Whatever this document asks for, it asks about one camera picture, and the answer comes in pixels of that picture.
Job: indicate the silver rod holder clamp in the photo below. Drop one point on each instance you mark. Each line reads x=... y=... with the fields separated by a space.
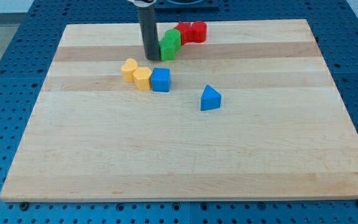
x=143 y=2

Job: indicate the light wooden board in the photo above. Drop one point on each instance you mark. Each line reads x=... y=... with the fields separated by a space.
x=282 y=131

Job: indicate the yellow heart block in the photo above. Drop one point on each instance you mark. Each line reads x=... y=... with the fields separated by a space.
x=128 y=69

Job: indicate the green cylinder block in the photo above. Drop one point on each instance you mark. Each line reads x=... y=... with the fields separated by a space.
x=174 y=36

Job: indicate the yellow pentagon block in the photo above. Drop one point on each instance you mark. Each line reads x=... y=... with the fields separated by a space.
x=142 y=77

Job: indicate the red star block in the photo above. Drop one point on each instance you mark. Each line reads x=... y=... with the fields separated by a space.
x=186 y=32

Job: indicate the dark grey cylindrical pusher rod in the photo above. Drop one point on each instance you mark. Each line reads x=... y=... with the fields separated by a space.
x=148 y=26

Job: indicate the blue triangle block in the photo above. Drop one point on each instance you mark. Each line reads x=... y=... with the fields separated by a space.
x=210 y=99

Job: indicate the red cylinder block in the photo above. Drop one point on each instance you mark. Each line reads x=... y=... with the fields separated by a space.
x=199 y=29

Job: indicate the green hexagon block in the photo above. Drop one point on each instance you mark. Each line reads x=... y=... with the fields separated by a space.
x=167 y=49

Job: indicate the blue cube block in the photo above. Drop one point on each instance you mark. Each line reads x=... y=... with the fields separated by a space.
x=160 y=79

